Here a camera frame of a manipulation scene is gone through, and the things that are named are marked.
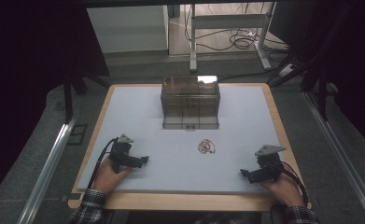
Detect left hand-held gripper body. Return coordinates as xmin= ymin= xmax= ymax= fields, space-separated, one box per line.
xmin=108 ymin=133 xmax=138 ymax=175

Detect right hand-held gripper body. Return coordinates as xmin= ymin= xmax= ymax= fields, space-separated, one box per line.
xmin=254 ymin=144 xmax=288 ymax=184

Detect person's left hand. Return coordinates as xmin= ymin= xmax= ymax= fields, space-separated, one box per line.
xmin=92 ymin=158 xmax=134 ymax=194

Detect person's right hand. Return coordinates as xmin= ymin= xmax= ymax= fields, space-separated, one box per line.
xmin=260 ymin=172 xmax=306 ymax=208

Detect white table mat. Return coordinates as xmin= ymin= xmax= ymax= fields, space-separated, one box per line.
xmin=77 ymin=85 xmax=292 ymax=196

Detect person's plaid lap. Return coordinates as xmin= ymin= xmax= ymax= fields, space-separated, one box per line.
xmin=194 ymin=212 xmax=262 ymax=224

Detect transparent brown drawer box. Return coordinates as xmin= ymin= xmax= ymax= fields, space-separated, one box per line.
xmin=160 ymin=75 xmax=221 ymax=131

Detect black metal stand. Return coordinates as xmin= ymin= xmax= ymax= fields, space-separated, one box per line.
xmin=266 ymin=50 xmax=331 ymax=122
xmin=62 ymin=70 xmax=111 ymax=123

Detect white power strip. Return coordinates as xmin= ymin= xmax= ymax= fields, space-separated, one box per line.
xmin=278 ymin=63 xmax=294 ymax=78

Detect black curtain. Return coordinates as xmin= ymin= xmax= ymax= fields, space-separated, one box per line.
xmin=0 ymin=0 xmax=110 ymax=206
xmin=268 ymin=0 xmax=365 ymax=157

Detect white cabinet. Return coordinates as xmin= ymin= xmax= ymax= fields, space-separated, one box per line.
xmin=86 ymin=5 xmax=171 ymax=56

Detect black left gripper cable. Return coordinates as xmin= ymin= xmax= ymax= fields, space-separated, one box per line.
xmin=86 ymin=137 xmax=119 ymax=190

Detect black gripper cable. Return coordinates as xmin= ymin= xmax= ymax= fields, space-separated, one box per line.
xmin=86 ymin=137 xmax=119 ymax=190
xmin=280 ymin=161 xmax=309 ymax=207

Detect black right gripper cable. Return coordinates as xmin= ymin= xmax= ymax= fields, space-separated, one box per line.
xmin=280 ymin=161 xmax=309 ymax=207

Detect rose gold necklace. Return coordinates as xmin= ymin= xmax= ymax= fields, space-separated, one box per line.
xmin=197 ymin=138 xmax=217 ymax=156

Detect aluminium rail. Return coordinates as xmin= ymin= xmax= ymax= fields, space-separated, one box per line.
xmin=302 ymin=91 xmax=365 ymax=224
xmin=16 ymin=113 xmax=79 ymax=224

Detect white desk frame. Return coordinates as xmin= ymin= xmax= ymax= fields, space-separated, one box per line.
xmin=189 ymin=2 xmax=277 ymax=73

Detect black floor cables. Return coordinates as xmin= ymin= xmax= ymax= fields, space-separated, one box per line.
xmin=184 ymin=3 xmax=289 ymax=54

